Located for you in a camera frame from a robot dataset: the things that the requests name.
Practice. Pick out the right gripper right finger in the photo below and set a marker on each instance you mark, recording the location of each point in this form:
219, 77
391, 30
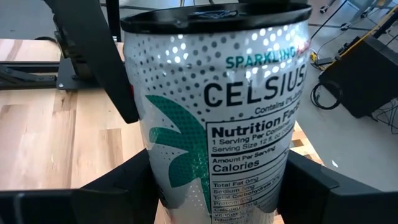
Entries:
326, 208

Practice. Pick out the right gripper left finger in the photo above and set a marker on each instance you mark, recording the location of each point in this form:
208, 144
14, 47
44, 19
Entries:
93, 208

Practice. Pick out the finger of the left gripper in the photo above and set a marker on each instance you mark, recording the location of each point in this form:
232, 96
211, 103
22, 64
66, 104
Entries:
93, 46

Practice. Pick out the tall Celsius can black lid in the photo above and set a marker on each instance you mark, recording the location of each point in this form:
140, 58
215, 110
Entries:
217, 124

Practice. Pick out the black box on floor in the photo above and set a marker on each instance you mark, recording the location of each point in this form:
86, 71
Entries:
363, 81

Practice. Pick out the black power adapter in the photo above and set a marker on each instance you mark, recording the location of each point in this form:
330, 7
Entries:
324, 60

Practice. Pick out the black aluminium table frame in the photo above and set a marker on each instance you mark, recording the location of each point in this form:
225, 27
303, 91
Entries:
66, 77

